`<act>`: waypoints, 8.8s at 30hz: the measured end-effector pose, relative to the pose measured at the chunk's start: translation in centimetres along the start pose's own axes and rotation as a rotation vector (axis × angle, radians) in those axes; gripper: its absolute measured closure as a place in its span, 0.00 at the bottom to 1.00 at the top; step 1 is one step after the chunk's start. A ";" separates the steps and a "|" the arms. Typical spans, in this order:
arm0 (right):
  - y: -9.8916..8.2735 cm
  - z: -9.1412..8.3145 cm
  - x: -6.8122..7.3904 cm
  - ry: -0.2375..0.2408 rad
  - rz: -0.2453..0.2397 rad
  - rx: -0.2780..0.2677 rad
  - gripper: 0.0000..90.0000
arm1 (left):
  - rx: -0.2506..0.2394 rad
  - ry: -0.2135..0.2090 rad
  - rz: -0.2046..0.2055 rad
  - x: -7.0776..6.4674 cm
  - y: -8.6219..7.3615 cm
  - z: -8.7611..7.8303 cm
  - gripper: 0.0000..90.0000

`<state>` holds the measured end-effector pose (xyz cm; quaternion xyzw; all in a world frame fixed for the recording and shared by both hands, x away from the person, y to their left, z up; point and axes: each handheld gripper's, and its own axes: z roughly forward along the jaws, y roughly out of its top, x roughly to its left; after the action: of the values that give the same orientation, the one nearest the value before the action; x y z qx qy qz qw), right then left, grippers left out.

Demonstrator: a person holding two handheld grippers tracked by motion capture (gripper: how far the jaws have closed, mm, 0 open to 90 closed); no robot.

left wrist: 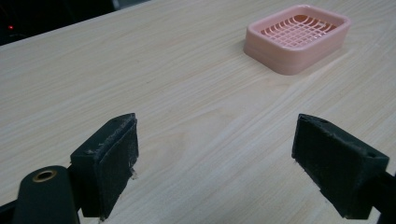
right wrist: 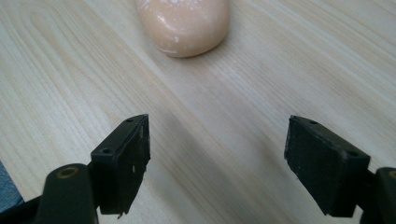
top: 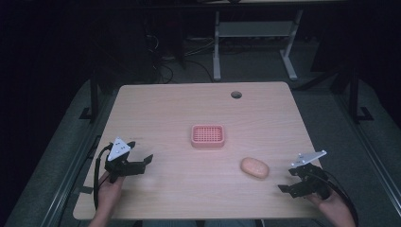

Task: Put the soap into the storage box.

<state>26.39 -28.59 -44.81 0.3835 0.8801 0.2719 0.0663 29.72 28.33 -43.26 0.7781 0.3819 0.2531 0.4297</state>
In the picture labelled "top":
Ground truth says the white metal desk frame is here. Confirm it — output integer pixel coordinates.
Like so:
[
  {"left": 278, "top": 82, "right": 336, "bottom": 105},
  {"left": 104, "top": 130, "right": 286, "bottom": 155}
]
[{"left": 212, "top": 9, "right": 305, "bottom": 82}]

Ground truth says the person's right hand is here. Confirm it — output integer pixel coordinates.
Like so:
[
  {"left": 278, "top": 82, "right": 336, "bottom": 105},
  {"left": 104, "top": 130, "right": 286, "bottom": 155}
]
[{"left": 306, "top": 189, "right": 346, "bottom": 212}]

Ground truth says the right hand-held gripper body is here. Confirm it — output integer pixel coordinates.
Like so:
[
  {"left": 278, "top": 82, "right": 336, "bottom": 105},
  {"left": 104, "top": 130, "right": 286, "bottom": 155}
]
[{"left": 288, "top": 149, "right": 332, "bottom": 201}]

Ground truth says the black metal stand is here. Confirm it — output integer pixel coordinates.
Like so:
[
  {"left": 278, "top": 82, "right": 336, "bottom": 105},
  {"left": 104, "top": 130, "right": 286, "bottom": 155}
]
[
  {"left": 78, "top": 70, "right": 100, "bottom": 124},
  {"left": 347, "top": 67, "right": 375, "bottom": 124}
]

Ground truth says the grey metal rail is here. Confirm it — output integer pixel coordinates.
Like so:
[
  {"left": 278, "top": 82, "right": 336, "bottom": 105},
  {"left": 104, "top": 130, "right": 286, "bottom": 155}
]
[
  {"left": 39, "top": 94, "right": 112, "bottom": 227},
  {"left": 333, "top": 92, "right": 401, "bottom": 206}
]

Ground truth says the pale floor cable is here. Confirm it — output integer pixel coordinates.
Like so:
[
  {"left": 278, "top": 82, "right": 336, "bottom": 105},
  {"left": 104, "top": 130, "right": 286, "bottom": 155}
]
[{"left": 183, "top": 36, "right": 216, "bottom": 58}]

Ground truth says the orange soap bar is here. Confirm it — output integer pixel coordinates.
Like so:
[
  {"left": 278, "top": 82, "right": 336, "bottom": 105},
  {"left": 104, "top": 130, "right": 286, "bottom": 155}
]
[{"left": 240, "top": 156, "right": 270, "bottom": 180}]

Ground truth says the black floor cable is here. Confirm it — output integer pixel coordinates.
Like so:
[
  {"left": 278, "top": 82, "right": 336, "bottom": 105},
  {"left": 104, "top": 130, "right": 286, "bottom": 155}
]
[{"left": 184, "top": 59, "right": 216, "bottom": 83}]

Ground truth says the person's left hand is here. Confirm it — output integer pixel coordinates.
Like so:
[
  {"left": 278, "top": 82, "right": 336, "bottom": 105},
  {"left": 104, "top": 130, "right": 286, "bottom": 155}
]
[{"left": 97, "top": 171, "right": 126, "bottom": 208}]

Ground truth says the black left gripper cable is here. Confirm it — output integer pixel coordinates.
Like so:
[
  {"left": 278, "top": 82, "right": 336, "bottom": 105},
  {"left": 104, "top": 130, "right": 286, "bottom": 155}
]
[{"left": 93, "top": 143, "right": 114, "bottom": 211}]

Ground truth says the pink soap dish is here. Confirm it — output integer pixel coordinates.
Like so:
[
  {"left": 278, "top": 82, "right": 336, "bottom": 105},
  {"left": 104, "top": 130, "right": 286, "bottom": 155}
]
[{"left": 190, "top": 124, "right": 226, "bottom": 149}]

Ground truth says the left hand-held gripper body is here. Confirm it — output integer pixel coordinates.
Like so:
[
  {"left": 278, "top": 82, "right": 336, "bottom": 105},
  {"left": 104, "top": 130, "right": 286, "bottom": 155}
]
[{"left": 103, "top": 136, "right": 147, "bottom": 184}]

